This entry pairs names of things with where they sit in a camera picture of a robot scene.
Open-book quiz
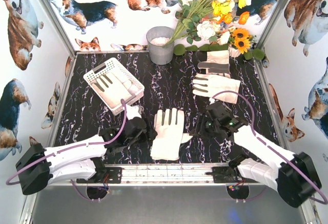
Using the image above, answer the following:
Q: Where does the white glove long cuff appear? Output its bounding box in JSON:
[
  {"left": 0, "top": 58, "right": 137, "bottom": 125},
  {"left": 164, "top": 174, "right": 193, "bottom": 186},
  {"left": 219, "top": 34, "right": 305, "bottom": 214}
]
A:
[{"left": 91, "top": 72, "right": 139, "bottom": 109}]

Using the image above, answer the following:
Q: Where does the white plastic storage basket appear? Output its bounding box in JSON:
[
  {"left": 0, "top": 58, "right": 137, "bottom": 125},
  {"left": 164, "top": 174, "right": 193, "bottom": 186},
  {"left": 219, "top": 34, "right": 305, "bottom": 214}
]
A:
[{"left": 83, "top": 57, "right": 145, "bottom": 115}]

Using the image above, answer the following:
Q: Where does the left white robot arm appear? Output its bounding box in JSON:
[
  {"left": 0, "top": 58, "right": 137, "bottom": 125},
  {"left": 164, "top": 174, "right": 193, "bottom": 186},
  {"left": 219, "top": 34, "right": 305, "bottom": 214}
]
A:
[{"left": 16, "top": 117, "right": 157, "bottom": 195}]

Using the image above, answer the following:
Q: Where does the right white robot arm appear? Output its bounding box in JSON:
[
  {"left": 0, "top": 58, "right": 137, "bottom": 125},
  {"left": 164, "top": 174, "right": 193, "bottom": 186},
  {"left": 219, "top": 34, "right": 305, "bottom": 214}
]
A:
[{"left": 191, "top": 103, "right": 322, "bottom": 208}]

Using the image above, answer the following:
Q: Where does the white grey glove back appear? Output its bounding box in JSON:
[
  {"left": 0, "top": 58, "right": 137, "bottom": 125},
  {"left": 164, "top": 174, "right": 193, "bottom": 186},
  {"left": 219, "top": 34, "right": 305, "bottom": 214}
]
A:
[{"left": 197, "top": 50, "right": 231, "bottom": 78}]

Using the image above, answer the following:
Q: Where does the grey metal bucket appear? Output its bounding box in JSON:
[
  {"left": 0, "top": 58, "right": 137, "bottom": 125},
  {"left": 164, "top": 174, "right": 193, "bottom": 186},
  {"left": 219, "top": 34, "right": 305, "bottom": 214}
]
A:
[{"left": 146, "top": 26, "right": 174, "bottom": 65}]

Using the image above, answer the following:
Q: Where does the artificial flower bouquet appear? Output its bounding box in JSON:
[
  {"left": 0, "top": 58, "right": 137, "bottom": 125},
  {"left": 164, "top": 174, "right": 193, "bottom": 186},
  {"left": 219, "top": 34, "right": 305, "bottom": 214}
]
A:
[{"left": 165, "top": 0, "right": 276, "bottom": 60}]

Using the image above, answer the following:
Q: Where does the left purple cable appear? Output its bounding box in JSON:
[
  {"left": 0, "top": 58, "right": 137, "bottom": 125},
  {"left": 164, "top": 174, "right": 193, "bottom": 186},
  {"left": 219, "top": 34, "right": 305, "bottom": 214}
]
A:
[{"left": 6, "top": 99, "right": 128, "bottom": 201}]

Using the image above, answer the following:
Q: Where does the purple cable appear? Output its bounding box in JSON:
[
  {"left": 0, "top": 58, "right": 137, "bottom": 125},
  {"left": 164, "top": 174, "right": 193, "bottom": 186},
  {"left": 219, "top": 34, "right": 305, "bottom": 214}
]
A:
[
  {"left": 6, "top": 99, "right": 128, "bottom": 201},
  {"left": 212, "top": 91, "right": 328, "bottom": 204}
]

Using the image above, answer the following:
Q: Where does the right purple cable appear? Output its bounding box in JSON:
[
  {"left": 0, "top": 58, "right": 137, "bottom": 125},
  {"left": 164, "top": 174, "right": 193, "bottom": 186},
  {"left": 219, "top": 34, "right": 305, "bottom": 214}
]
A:
[{"left": 212, "top": 91, "right": 328, "bottom": 204}]

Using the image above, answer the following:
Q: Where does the left black base bracket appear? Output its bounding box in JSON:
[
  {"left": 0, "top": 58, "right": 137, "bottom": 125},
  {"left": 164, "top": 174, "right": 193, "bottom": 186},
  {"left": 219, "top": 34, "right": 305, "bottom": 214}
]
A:
[{"left": 76, "top": 167, "right": 122, "bottom": 184}]

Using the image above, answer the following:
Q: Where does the black base bracket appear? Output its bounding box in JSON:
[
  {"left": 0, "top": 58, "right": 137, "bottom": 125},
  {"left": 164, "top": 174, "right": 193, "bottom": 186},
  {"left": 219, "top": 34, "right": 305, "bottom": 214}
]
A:
[
  {"left": 205, "top": 167, "right": 238, "bottom": 183},
  {"left": 76, "top": 167, "right": 122, "bottom": 184}
]

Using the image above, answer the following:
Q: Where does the right black base bracket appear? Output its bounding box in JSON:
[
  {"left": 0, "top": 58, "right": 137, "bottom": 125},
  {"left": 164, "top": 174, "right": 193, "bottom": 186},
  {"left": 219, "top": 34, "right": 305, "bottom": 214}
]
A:
[{"left": 205, "top": 167, "right": 238, "bottom": 183}]

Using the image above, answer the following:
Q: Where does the aluminium front rail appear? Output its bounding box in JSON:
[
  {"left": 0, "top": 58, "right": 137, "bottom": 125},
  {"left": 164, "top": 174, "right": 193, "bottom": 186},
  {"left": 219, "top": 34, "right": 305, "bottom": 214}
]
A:
[{"left": 53, "top": 163, "right": 242, "bottom": 186}]

